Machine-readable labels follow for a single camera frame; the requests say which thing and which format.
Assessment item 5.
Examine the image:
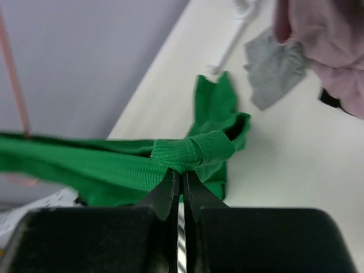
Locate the green tank top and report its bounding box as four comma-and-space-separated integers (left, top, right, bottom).
1, 72, 250, 206

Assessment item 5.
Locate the pink hanger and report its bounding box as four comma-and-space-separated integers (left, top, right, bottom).
1, 19, 39, 186

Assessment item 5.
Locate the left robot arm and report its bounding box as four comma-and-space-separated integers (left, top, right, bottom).
0, 188, 78, 249

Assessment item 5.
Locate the grey tank top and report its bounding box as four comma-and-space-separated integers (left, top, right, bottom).
244, 28, 308, 111

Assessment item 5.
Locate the black tank top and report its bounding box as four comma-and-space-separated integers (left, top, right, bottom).
318, 88, 363, 119

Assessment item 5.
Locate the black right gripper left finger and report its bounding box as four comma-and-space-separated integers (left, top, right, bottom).
5, 169, 179, 272

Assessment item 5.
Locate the pink tank top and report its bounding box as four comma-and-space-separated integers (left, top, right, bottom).
272, 1, 363, 118

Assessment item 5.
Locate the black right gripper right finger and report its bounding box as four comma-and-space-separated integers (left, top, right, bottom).
183, 172, 356, 272

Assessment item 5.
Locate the white garment rack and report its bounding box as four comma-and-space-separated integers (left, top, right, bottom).
207, 0, 258, 75

